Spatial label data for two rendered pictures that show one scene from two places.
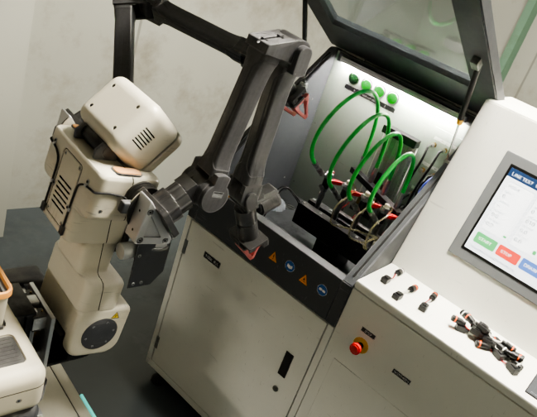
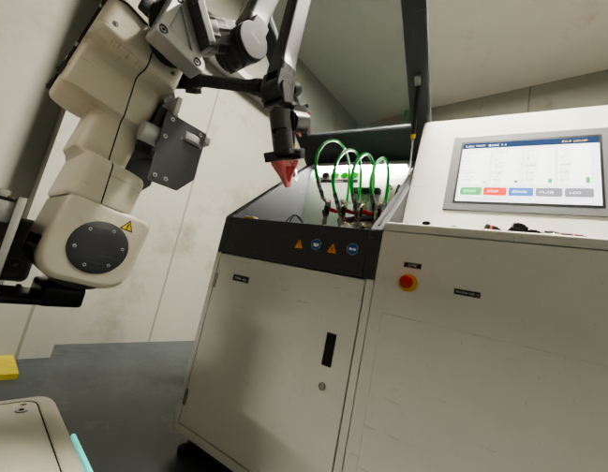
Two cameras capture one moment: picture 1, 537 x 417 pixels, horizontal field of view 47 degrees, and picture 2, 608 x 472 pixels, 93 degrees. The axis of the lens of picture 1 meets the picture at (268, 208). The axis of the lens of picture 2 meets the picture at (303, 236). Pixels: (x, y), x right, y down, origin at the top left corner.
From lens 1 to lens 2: 1.35 m
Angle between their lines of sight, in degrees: 34
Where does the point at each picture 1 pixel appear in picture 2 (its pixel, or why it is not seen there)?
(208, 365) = (242, 396)
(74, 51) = not seen: hidden behind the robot
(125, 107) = not seen: outside the picture
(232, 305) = (263, 313)
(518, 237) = (496, 178)
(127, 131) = not seen: outside the picture
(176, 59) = (206, 240)
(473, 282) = (477, 221)
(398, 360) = (455, 276)
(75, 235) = (80, 75)
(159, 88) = (195, 258)
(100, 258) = (114, 141)
